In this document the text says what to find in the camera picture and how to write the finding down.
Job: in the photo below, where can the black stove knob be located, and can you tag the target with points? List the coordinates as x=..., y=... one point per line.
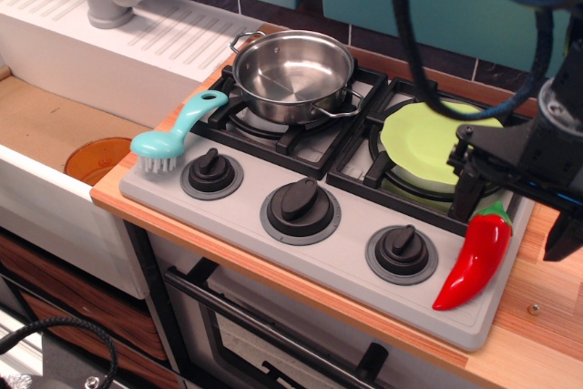
x=211, y=176
x=300, y=213
x=401, y=255

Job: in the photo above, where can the orange sink drain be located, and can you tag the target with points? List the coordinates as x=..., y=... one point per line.
x=92, y=161

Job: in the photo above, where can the teal dish brush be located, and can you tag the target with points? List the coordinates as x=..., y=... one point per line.
x=158, y=151

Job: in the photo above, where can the oven door with black handle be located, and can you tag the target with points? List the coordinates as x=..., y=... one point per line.
x=254, y=350

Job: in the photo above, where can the stainless steel pot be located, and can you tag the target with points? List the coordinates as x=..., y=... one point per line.
x=295, y=77

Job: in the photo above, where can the black left burner grate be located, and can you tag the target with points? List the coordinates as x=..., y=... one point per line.
x=306, y=149

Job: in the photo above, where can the black right stove knob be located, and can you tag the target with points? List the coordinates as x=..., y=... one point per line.
x=401, y=255

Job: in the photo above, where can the grey toy stove top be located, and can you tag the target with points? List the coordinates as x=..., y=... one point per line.
x=327, y=203

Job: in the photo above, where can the teal wall cabinet right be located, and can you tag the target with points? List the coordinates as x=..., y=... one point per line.
x=498, y=31

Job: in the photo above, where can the red toy chili pepper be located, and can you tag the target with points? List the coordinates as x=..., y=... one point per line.
x=487, y=240

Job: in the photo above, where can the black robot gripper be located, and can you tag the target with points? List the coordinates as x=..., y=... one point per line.
x=542, y=164

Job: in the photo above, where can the wooden drawer fronts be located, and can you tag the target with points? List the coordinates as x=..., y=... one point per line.
x=46, y=287

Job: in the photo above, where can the white toy sink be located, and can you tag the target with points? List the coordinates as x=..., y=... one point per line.
x=65, y=83

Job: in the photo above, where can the wooden countertop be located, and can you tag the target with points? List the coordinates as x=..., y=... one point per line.
x=525, y=331

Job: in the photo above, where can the black left stove knob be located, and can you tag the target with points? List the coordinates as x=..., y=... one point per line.
x=211, y=176

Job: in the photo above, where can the light green plastic plate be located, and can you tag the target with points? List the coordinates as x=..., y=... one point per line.
x=418, y=141

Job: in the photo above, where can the black burner grate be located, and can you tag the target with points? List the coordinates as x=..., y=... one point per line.
x=364, y=169
x=306, y=149

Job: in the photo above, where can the black right burner grate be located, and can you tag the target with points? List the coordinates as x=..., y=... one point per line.
x=364, y=169

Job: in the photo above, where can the black middle stove knob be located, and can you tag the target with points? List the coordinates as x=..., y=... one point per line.
x=300, y=213

